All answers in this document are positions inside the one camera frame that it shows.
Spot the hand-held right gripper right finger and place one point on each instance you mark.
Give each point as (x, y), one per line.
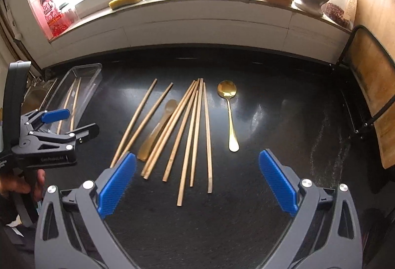
(276, 181)

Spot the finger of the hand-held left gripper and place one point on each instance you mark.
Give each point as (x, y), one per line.
(88, 131)
(55, 115)

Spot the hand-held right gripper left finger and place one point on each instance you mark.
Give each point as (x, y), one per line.
(118, 182)

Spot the clear plastic container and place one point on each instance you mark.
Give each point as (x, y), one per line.
(88, 73)

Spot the wooden spoon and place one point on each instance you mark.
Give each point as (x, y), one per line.
(170, 107)

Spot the gold metal spoon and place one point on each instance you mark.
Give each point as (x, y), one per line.
(226, 89)

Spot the bunch of wooden chopsticks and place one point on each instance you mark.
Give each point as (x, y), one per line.
(200, 87)

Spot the person's left hand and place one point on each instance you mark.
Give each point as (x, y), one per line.
(15, 185)

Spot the thin bamboo chopstick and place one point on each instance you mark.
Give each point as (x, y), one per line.
(71, 93)
(77, 93)

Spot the red soap pump bottle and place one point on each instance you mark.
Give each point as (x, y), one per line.
(52, 19)

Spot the small clear jar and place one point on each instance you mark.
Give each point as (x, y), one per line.
(69, 13)

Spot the yellow sponge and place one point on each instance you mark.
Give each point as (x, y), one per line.
(125, 0)

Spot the glass jar of red spice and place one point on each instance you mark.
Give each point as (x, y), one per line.
(342, 7)

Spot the wooden chair black frame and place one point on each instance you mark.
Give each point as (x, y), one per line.
(375, 71)

